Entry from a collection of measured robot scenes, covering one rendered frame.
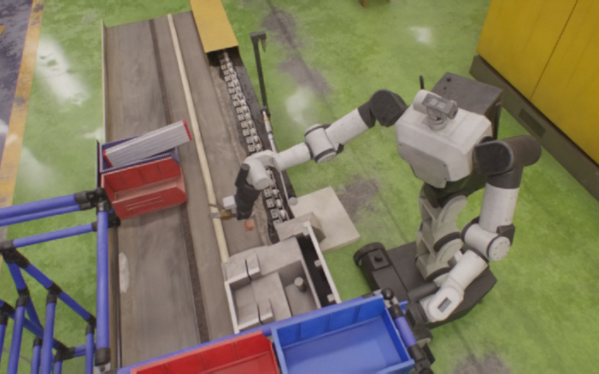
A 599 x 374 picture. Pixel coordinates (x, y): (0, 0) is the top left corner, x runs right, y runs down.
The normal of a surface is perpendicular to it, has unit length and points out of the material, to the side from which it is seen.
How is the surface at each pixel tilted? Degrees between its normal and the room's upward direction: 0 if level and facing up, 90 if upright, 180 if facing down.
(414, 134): 59
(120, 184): 88
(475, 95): 15
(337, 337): 6
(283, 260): 10
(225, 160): 0
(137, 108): 0
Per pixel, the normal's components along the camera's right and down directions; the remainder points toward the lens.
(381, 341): -0.41, -0.48
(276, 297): -0.21, -0.58
